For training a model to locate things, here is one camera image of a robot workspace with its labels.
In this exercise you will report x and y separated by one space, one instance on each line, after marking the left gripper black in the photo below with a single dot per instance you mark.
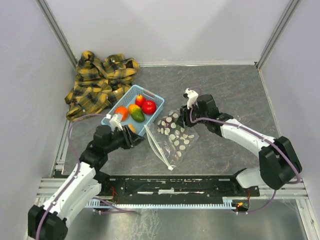
131 139

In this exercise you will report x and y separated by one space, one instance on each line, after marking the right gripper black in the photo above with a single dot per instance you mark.
184 118

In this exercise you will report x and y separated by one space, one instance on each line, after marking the yellow orange fake fruit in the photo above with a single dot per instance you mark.
132 128

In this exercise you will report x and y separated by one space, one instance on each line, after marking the clear polka dot zip bag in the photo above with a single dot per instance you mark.
170 145

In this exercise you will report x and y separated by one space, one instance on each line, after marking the green orange fake mango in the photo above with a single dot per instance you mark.
136 113

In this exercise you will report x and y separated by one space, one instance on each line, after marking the orange fake orange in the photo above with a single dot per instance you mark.
123 111

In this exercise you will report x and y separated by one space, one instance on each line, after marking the red fake apple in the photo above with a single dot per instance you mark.
149 107

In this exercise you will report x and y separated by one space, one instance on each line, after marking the dark purple fake fruit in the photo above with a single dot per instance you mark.
167 122

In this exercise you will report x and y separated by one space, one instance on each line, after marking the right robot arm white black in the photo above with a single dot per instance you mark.
278 161

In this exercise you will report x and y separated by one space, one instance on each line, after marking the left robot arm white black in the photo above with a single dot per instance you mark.
52 220

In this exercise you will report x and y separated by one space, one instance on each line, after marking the light blue plastic basket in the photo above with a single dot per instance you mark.
129 98

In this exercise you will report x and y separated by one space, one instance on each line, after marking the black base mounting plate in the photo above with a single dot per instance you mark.
213 185

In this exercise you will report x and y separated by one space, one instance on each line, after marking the yellow plaid shirt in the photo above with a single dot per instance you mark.
99 84

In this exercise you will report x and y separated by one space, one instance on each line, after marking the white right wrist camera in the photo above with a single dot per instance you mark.
191 96

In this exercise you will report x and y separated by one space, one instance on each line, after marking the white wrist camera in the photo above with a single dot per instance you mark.
191 96
114 120

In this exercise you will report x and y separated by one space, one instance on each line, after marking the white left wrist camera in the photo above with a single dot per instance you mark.
114 120

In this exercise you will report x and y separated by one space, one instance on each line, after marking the light blue cable duct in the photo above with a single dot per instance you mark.
170 201

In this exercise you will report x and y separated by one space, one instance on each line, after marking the aluminium frame rail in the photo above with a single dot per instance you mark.
48 14

